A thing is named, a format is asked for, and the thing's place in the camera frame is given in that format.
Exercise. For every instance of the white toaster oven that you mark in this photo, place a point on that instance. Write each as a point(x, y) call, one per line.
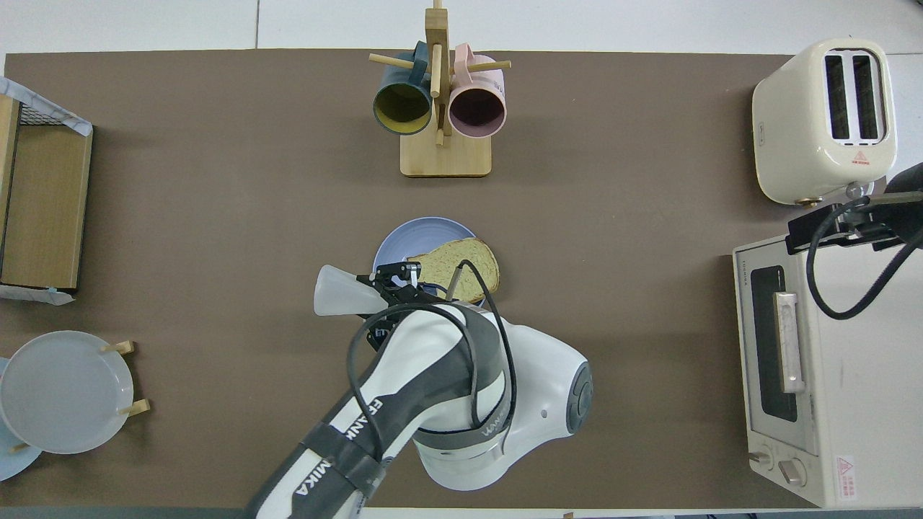
point(865, 375)

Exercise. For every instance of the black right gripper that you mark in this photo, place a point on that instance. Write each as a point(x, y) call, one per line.
point(894, 216)

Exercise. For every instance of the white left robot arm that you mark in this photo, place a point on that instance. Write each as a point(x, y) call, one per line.
point(533, 389)

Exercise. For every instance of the translucent squeeze bottle blue cap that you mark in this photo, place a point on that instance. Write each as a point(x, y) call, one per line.
point(339, 292)

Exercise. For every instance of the wooden mug tree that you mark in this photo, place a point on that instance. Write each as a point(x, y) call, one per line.
point(445, 155)

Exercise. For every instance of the pale cloth strip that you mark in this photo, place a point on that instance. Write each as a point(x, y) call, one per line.
point(29, 294)

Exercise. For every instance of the brown table mat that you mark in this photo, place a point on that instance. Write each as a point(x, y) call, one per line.
point(216, 216)

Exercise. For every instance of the pink mug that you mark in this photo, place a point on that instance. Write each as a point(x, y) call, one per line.
point(476, 108)

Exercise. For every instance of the cream two-slot toaster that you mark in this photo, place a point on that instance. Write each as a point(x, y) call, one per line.
point(793, 144)

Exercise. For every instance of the dark teal mug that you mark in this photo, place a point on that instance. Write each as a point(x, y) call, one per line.
point(402, 108)

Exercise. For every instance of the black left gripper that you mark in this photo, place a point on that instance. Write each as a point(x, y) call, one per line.
point(411, 295)

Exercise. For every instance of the grey round plate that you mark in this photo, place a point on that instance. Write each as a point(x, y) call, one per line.
point(65, 393)

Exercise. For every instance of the light blue round plate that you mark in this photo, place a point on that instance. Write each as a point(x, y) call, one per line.
point(11, 465)

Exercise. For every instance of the wooden plate rack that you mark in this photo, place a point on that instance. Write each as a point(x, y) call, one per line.
point(126, 347)

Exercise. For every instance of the toasted bread slice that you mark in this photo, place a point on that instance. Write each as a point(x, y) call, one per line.
point(435, 263)

